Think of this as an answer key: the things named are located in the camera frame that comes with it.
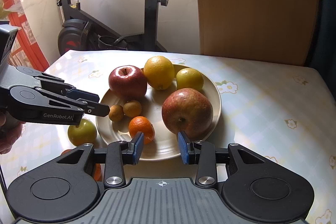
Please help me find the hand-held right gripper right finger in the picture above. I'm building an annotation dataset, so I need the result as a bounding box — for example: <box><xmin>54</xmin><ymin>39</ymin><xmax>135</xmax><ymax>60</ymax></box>
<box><xmin>178</xmin><ymin>132</ymin><xmax>265</xmax><ymax>185</ymax></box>

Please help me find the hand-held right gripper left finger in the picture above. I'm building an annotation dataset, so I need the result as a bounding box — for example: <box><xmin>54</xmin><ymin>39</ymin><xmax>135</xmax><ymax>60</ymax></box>
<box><xmin>56</xmin><ymin>132</ymin><xmax>145</xmax><ymax>186</ymax></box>

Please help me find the dark blue curtain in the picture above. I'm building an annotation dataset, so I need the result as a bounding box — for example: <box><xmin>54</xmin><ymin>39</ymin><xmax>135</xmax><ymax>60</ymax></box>
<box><xmin>304</xmin><ymin>0</ymin><xmax>336</xmax><ymax>98</ymax></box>

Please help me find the wooden chair back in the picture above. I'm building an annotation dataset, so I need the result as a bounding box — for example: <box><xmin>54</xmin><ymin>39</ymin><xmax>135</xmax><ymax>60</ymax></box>
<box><xmin>192</xmin><ymin>0</ymin><xmax>321</xmax><ymax>67</ymax></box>

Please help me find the large yellow citrus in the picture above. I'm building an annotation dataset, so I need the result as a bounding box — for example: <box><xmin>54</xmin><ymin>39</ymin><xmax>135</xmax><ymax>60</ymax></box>
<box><xmin>143</xmin><ymin>56</ymin><xmax>175</xmax><ymax>90</ymax></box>

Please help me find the person's left hand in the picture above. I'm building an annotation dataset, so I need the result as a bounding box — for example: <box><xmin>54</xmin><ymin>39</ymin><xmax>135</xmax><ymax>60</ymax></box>
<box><xmin>0</xmin><ymin>111</ymin><xmax>24</xmax><ymax>155</ymax></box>

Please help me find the yellow-green apple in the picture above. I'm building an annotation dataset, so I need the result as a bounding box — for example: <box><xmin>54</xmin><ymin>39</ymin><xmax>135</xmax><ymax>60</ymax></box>
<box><xmin>176</xmin><ymin>68</ymin><xmax>204</xmax><ymax>92</ymax></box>

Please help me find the large striped red apple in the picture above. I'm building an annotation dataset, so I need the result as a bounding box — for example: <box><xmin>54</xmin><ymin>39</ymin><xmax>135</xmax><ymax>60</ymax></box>
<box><xmin>162</xmin><ymin>88</ymin><xmax>214</xmax><ymax>140</ymax></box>

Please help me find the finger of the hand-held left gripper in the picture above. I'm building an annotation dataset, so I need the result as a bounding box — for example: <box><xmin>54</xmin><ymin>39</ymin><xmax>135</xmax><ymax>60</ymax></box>
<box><xmin>37</xmin><ymin>88</ymin><xmax>110</xmax><ymax>117</ymax></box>
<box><xmin>17</xmin><ymin>66</ymin><xmax>100</xmax><ymax>104</ymax></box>

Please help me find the black exercise bike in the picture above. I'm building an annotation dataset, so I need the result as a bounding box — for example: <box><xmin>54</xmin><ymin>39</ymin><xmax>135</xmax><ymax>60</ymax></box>
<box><xmin>31</xmin><ymin>0</ymin><xmax>193</xmax><ymax>56</ymax></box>

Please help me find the green apple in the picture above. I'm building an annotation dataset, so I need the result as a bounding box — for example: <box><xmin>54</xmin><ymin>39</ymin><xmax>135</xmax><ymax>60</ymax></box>
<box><xmin>67</xmin><ymin>119</ymin><xmax>97</xmax><ymax>146</ymax></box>

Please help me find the small brown round fruit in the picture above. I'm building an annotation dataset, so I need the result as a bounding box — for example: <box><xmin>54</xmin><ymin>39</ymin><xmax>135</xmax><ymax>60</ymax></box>
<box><xmin>109</xmin><ymin>105</ymin><xmax>124</xmax><ymax>122</ymax></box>
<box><xmin>123</xmin><ymin>100</ymin><xmax>142</xmax><ymax>118</ymax></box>

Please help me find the dark red apple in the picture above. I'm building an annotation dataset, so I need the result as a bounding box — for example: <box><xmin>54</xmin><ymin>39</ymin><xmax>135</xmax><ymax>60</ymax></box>
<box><xmin>109</xmin><ymin>65</ymin><xmax>148</xmax><ymax>100</ymax></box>

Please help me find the cream ceramic plate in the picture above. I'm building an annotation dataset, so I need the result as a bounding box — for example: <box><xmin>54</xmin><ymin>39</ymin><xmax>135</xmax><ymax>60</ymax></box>
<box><xmin>96</xmin><ymin>64</ymin><xmax>222</xmax><ymax>161</ymax></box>

